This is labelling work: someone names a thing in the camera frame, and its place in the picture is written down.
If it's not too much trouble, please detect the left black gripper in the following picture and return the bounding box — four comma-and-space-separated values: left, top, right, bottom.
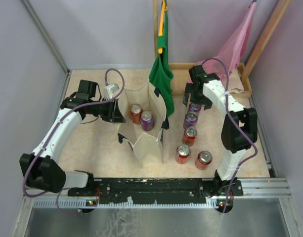
89, 97, 126, 123

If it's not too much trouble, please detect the red soda can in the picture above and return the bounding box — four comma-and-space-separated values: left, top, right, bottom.
195, 151, 213, 170
175, 144, 191, 164
130, 104, 143, 124
182, 126, 197, 147

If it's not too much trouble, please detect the purple soda can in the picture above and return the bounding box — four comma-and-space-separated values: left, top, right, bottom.
140, 111, 154, 131
188, 103, 202, 115
183, 111, 198, 129

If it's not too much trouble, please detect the cream canvas tote bag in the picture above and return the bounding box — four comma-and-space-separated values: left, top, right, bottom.
114, 81, 169, 168

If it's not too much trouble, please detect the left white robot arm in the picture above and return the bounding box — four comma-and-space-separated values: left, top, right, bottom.
19, 80, 126, 198

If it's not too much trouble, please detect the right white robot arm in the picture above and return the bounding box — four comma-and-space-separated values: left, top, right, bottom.
183, 65, 258, 196

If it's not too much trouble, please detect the wooden tray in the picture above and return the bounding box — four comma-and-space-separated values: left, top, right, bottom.
169, 63, 252, 99

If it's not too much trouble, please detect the beige folded cloth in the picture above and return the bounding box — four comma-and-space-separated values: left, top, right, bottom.
228, 69, 244, 94

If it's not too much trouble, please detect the green hanging shirt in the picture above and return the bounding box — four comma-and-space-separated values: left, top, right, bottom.
149, 1, 174, 117

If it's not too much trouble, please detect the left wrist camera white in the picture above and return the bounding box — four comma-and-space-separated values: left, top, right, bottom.
103, 84, 119, 100

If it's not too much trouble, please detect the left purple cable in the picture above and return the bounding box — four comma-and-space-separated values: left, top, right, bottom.
22, 68, 126, 218

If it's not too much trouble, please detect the purple cable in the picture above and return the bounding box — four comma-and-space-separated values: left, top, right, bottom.
22, 68, 126, 218
202, 58, 259, 214

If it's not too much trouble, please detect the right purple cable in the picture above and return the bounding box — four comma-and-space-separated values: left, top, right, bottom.
202, 58, 259, 214

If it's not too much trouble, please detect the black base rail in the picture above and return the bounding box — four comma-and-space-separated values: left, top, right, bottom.
68, 177, 229, 204

